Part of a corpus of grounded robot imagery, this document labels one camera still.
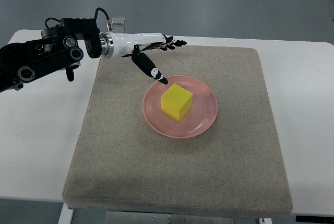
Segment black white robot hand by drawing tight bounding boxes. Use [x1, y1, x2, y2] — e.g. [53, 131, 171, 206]
[100, 32, 187, 85]

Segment yellow foam block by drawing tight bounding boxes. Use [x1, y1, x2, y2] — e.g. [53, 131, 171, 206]
[160, 84, 193, 122]

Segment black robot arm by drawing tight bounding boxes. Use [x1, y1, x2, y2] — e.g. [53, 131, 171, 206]
[1, 17, 106, 92]

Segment pink plate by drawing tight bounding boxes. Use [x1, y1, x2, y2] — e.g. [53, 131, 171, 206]
[142, 75, 218, 138]

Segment clear floor socket cover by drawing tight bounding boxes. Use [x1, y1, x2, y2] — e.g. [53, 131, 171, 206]
[111, 16, 125, 26]

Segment white table leg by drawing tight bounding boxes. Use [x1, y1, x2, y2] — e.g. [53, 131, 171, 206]
[58, 203, 74, 224]

